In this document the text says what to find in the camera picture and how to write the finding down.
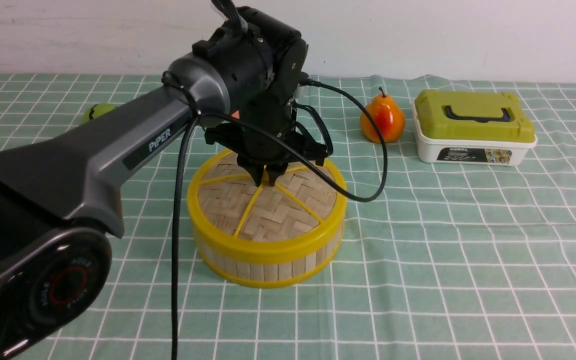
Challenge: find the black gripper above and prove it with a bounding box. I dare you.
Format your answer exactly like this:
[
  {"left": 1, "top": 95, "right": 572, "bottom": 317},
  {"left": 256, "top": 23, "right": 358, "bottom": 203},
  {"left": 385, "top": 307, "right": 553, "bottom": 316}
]
[{"left": 204, "top": 97, "right": 329, "bottom": 187}]

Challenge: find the yellow bamboo steamer lid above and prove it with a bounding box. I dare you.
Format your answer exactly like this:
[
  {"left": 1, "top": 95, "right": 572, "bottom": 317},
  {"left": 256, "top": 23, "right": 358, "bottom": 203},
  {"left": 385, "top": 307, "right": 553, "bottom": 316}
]
[{"left": 187, "top": 150, "right": 348, "bottom": 289}]

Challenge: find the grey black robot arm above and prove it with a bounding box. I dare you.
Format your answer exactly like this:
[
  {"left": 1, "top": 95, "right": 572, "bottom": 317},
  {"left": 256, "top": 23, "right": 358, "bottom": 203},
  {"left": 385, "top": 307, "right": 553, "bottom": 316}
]
[{"left": 0, "top": 0, "right": 328, "bottom": 360}]

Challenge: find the orange toy pear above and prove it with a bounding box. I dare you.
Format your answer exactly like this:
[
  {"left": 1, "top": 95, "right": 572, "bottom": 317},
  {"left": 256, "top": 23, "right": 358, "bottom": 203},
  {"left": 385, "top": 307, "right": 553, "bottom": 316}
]
[{"left": 365, "top": 86, "right": 406, "bottom": 144}]

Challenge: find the green toy fruit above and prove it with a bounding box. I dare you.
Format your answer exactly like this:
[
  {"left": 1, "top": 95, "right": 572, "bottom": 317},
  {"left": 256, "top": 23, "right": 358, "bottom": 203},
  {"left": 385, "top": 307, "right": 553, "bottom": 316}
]
[{"left": 80, "top": 103, "right": 118, "bottom": 125}]

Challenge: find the green white lunch box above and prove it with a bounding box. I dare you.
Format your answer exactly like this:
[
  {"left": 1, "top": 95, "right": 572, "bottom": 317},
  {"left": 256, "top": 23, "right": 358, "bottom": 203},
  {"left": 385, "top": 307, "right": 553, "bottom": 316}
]
[{"left": 411, "top": 89, "right": 538, "bottom": 167}]

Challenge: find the black cable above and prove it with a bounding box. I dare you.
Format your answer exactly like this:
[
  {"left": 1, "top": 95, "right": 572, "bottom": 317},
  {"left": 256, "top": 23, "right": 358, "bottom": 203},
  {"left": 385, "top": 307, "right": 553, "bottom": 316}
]
[{"left": 161, "top": 71, "right": 389, "bottom": 360}]

